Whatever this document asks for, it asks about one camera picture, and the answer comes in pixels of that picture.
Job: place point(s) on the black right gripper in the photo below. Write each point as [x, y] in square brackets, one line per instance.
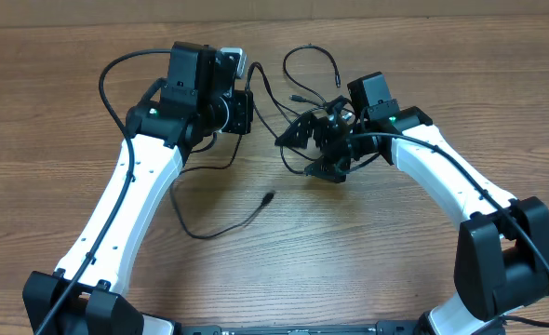
[340, 167]

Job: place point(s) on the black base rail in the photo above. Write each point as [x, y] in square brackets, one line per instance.
[302, 330]

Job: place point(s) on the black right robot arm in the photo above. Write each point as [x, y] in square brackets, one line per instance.
[501, 270]

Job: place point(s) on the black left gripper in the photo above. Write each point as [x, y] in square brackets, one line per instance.
[243, 103]

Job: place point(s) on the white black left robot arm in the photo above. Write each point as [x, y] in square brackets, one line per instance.
[86, 294]

